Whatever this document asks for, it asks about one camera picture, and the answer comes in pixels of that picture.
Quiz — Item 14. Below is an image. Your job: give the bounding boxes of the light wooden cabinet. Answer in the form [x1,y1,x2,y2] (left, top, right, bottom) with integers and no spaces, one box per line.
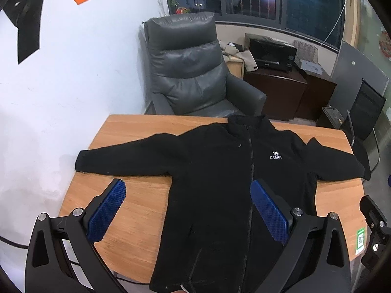
[228,56,245,80]

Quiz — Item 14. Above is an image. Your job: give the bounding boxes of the black mesh office chair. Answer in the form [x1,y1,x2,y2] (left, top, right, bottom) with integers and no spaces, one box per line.
[340,79,387,165]

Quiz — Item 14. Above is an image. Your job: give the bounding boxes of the white flat box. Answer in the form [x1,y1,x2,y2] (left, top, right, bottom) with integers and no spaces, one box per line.
[295,58,323,75]

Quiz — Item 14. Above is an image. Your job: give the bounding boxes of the black microwave oven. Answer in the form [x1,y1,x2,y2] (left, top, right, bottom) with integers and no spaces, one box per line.
[249,37,297,72]

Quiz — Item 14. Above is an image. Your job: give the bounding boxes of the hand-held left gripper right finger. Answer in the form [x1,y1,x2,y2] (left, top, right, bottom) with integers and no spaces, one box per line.
[250,179,352,293]

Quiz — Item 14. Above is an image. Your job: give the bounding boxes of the beige cloth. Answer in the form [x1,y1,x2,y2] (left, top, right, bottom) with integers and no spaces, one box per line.
[220,41,259,71]

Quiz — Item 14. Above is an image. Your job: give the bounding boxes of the dark keyboard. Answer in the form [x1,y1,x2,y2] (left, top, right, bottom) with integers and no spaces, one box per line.
[321,105,344,127]

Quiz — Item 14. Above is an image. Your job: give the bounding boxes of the white cord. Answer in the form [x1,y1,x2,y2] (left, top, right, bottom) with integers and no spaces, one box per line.
[324,0,347,43]

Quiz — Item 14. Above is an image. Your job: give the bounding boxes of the black fleece jacket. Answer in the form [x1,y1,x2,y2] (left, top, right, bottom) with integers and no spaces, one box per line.
[75,114,371,293]

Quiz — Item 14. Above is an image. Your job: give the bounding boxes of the grey panel board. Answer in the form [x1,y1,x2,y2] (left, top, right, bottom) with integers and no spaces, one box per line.
[331,41,390,98]

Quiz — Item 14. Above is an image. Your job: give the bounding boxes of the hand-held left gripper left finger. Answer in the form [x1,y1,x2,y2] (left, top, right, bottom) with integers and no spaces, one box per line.
[25,178,129,293]

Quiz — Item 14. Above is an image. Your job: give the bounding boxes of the grey leather armchair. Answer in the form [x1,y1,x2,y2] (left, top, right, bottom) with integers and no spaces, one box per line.
[139,11,267,118]

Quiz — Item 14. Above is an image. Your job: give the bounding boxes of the dark wooden cabinet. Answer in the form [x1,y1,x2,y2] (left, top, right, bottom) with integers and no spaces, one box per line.
[243,64,337,121]

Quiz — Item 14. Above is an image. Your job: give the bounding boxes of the pack of egg cartons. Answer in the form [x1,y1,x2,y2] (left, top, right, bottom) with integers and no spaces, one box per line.
[293,40,318,60]

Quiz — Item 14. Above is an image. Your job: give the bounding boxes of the red window decoration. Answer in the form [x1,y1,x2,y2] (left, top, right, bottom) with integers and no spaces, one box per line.
[377,31,391,57]

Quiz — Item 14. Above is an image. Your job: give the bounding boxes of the green sticker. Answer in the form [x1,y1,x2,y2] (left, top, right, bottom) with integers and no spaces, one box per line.
[356,227,366,254]

